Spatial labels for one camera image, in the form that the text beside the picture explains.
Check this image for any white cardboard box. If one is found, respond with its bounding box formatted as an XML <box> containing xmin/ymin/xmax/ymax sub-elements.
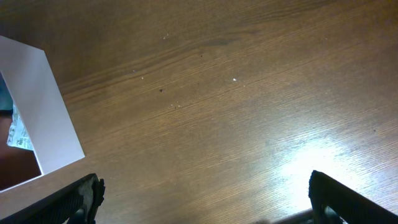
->
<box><xmin>1</xmin><ymin>37</ymin><xmax>85</xmax><ymax>176</ymax></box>

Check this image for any green Dettol soap box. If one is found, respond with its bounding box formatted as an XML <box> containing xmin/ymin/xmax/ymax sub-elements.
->
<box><xmin>7</xmin><ymin>105</ymin><xmax>34</xmax><ymax>151</ymax></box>

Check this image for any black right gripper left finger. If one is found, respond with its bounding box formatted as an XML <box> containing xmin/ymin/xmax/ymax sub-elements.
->
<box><xmin>1</xmin><ymin>174</ymin><xmax>105</xmax><ymax>224</ymax></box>

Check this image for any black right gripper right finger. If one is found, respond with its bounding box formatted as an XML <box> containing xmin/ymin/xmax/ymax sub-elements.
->
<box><xmin>308</xmin><ymin>170</ymin><xmax>397</xmax><ymax>224</ymax></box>

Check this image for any teal mouthwash bottle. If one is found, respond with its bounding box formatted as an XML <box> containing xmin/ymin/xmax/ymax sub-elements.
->
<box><xmin>0</xmin><ymin>75</ymin><xmax>13</xmax><ymax>111</ymax></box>

